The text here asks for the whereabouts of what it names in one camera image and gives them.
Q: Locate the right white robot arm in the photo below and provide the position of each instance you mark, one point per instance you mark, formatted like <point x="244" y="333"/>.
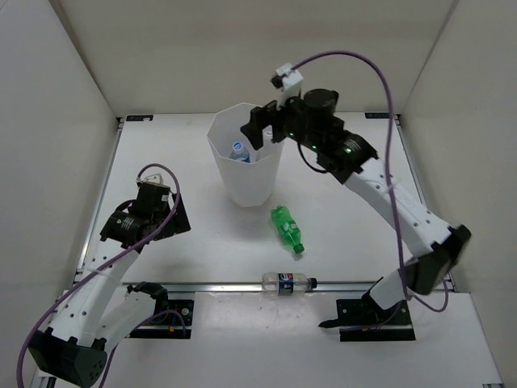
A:
<point x="435" y="245"/>

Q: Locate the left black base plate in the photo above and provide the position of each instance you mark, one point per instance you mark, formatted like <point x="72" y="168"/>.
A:
<point x="170" y="326"/>

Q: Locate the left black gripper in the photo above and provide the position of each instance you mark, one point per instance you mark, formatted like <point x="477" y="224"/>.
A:
<point x="178" y="223"/>

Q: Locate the aluminium table rail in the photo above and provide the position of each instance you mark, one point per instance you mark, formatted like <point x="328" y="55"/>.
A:
<point x="254" y="287"/>

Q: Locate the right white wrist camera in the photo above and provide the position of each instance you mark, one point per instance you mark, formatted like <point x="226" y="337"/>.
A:
<point x="288" y="81"/>

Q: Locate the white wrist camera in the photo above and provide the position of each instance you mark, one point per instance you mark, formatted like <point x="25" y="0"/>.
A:
<point x="288" y="81"/>
<point x="155" y="179"/>

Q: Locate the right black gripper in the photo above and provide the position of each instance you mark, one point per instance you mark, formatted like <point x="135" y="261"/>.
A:
<point x="263" y="116"/>

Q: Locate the Pepsi label clear bottle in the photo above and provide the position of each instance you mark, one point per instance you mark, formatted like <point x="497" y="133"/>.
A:
<point x="283" y="284"/>

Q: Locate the blue label clear bottle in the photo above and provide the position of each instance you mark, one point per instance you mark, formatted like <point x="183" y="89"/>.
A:
<point x="239" y="153"/>

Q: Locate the green plastic bottle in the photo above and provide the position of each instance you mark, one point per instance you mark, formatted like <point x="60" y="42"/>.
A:
<point x="287" y="229"/>

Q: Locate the green label clear bottle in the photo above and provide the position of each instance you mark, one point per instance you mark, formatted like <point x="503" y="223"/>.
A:
<point x="267" y="138"/>

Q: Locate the right dark corner label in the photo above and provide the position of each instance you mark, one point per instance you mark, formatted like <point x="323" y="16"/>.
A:
<point x="377" y="115"/>

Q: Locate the dark corner label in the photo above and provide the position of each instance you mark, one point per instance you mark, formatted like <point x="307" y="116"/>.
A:
<point x="139" y="118"/>
<point x="377" y="115"/>

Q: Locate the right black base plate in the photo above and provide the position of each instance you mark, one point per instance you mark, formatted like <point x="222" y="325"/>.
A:
<point x="359" y="323"/>

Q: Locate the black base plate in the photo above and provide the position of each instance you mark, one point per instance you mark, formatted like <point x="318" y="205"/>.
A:
<point x="359" y="323"/>
<point x="170" y="326"/>

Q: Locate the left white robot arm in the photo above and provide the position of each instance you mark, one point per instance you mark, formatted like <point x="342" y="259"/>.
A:
<point x="75" y="345"/>

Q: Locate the left dark corner label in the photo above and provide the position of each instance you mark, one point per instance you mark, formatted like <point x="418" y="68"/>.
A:
<point x="139" y="118"/>

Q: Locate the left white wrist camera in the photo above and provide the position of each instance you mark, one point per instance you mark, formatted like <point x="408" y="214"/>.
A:
<point x="155" y="179"/>

